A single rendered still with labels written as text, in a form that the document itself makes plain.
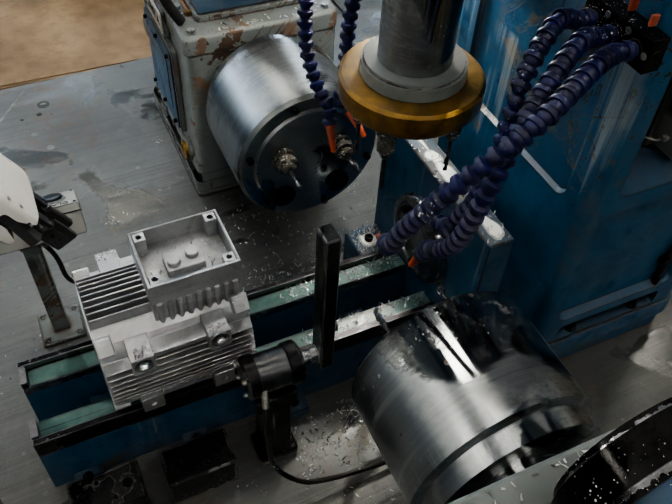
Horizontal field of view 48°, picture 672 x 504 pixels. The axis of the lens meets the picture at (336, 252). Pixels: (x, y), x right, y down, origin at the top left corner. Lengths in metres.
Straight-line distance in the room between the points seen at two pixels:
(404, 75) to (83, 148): 0.95
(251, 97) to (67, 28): 2.21
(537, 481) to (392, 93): 0.45
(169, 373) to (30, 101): 0.99
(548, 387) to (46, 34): 2.80
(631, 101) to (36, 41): 2.71
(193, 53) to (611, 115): 0.71
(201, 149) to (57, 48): 1.86
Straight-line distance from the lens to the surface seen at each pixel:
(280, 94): 1.18
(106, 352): 0.97
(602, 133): 0.96
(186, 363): 1.01
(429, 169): 1.09
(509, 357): 0.87
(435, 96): 0.88
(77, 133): 1.73
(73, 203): 1.16
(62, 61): 3.17
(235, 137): 1.21
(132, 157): 1.65
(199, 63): 1.34
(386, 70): 0.89
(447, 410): 0.84
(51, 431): 1.12
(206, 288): 0.97
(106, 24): 3.36
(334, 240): 0.83
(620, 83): 0.92
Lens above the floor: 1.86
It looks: 48 degrees down
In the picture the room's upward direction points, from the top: 4 degrees clockwise
